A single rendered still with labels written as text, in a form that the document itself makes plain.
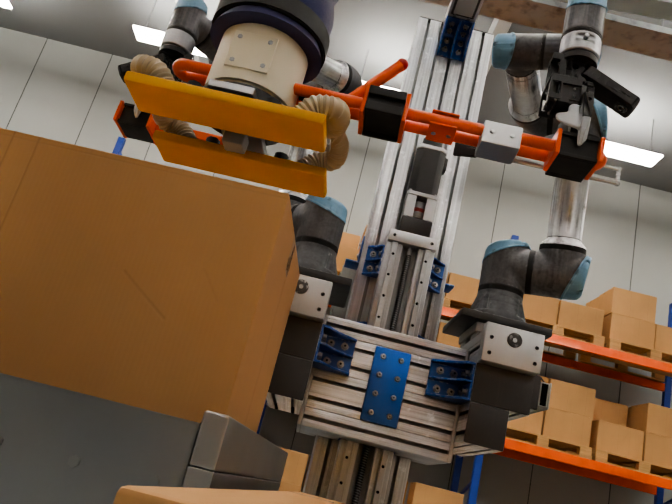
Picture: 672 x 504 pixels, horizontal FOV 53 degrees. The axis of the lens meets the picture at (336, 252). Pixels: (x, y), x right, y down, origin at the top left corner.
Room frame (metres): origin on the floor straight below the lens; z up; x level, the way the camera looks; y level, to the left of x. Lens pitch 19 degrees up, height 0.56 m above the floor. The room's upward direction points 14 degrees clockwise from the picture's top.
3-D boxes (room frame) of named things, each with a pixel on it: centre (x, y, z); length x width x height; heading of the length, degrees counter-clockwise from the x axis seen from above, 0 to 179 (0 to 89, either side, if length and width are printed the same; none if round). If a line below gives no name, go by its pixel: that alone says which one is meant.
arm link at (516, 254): (1.65, -0.45, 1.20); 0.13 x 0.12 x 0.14; 69
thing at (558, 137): (1.05, -0.37, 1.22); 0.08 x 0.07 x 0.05; 86
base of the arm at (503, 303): (1.65, -0.44, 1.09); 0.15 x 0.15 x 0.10
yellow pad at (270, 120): (1.01, 0.23, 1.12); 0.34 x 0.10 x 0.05; 86
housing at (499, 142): (1.07, -0.24, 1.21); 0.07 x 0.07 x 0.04; 86
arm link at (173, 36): (1.39, 0.49, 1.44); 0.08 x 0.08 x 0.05
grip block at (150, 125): (1.39, 0.51, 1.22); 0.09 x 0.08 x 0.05; 176
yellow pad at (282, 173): (1.20, 0.22, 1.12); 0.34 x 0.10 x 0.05; 86
